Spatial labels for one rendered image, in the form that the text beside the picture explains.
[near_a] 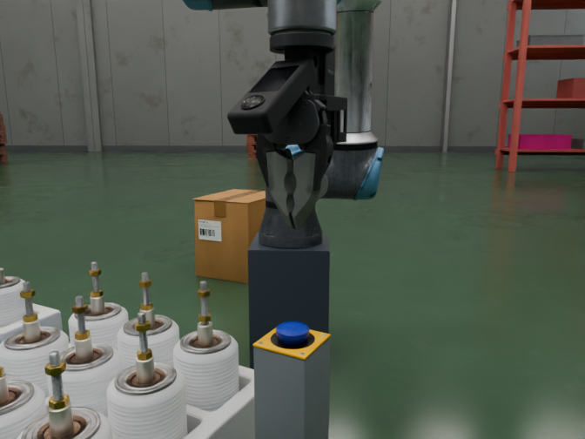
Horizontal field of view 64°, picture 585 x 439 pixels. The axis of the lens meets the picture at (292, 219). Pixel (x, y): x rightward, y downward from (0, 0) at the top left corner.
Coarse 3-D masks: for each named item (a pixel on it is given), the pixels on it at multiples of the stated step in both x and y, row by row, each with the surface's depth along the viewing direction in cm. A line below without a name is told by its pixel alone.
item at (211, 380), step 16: (176, 352) 68; (224, 352) 67; (192, 368) 66; (208, 368) 66; (224, 368) 67; (192, 384) 66; (208, 384) 66; (224, 384) 68; (192, 400) 67; (208, 400) 67; (224, 400) 68
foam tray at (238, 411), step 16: (240, 368) 76; (240, 384) 75; (48, 400) 68; (240, 400) 68; (192, 416) 64; (208, 416) 64; (224, 416) 64; (240, 416) 66; (192, 432) 61; (208, 432) 61; (224, 432) 63; (240, 432) 67
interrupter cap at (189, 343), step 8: (184, 336) 71; (192, 336) 71; (216, 336) 71; (224, 336) 71; (184, 344) 69; (192, 344) 69; (216, 344) 69; (224, 344) 69; (192, 352) 66; (200, 352) 66; (208, 352) 66; (216, 352) 67
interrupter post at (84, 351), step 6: (90, 336) 65; (78, 342) 64; (84, 342) 64; (90, 342) 65; (78, 348) 64; (84, 348) 64; (90, 348) 65; (78, 354) 64; (84, 354) 64; (90, 354) 65; (78, 360) 64; (84, 360) 64
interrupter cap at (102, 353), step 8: (96, 344) 69; (104, 344) 68; (64, 352) 66; (72, 352) 66; (96, 352) 67; (104, 352) 66; (112, 352) 66; (64, 360) 64; (72, 360) 65; (96, 360) 64; (104, 360) 64; (72, 368) 62; (80, 368) 62; (88, 368) 62
